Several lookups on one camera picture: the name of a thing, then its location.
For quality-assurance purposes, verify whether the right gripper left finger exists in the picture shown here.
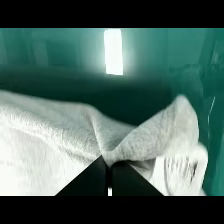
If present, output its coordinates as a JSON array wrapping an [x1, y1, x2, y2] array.
[[55, 155, 109, 197]]

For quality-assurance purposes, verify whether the white garment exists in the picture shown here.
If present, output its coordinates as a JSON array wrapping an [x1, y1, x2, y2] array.
[[0, 89, 210, 197]]

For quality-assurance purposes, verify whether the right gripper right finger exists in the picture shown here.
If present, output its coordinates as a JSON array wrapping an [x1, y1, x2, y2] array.
[[111, 160, 165, 197]]

